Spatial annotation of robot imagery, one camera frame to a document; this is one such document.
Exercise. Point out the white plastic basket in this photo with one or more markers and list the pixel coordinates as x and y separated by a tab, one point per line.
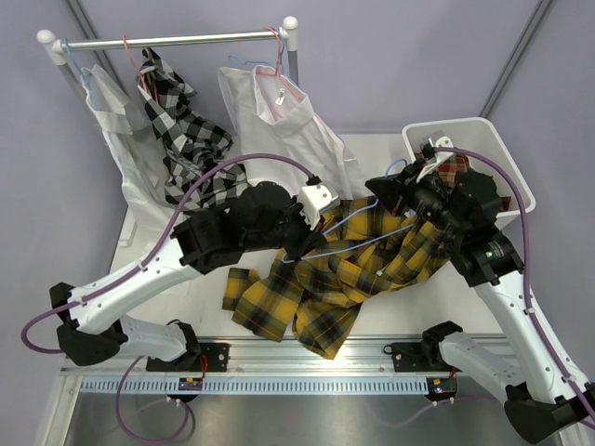
480	136

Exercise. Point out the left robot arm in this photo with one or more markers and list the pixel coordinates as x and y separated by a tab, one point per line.
95	324

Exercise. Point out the red brown plaid shirt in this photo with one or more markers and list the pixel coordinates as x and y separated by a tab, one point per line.
458	169

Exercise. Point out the pink hanger of checkered shirt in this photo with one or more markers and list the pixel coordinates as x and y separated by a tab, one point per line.
130	56

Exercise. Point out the white slotted cable duct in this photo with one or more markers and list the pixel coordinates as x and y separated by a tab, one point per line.
234	385

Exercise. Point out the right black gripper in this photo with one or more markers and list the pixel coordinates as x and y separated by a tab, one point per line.
393	192

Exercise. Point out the white shirt on blue hanger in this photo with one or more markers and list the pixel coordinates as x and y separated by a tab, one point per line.
136	152

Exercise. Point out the light blue wire hanger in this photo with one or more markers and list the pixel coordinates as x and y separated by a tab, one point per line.
285	67

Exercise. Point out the white shirt on pink hanger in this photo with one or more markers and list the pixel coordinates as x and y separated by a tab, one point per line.
301	136

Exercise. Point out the pink hanger of white shirt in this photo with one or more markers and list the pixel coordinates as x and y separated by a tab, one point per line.
276	93

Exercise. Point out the metal clothes rack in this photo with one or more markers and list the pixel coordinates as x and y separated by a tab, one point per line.
59	51

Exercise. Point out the aluminium mounting rail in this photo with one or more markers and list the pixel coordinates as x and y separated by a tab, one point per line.
255	356

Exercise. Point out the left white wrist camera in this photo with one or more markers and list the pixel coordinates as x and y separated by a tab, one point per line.
315	201

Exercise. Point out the yellow black plaid shirt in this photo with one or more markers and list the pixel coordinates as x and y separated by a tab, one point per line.
368	252

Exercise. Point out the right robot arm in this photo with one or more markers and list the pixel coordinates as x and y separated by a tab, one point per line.
545	392

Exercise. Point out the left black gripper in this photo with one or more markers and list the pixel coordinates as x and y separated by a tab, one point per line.
309	239

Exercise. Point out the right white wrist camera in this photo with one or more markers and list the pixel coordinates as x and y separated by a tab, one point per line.
436	149

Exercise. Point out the black white checkered shirt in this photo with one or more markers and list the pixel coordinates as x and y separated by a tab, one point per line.
193	145

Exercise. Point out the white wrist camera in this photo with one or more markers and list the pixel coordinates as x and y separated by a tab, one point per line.
315	201
436	149

